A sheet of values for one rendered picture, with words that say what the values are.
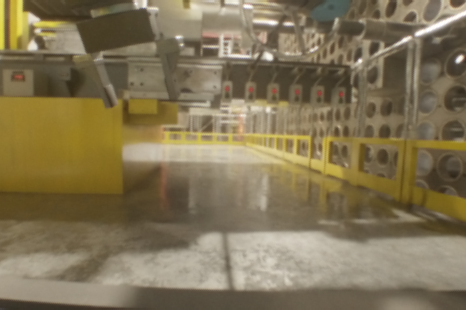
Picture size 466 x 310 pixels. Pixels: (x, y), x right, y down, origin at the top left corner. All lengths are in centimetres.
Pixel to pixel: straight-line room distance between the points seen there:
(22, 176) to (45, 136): 29
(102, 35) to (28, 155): 150
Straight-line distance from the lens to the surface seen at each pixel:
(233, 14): 223
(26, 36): 298
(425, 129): 306
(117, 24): 48
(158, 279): 76
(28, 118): 192
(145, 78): 204
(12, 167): 200
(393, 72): 294
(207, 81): 198
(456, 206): 159
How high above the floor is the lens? 39
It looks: 5 degrees down
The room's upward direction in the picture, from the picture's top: 2 degrees clockwise
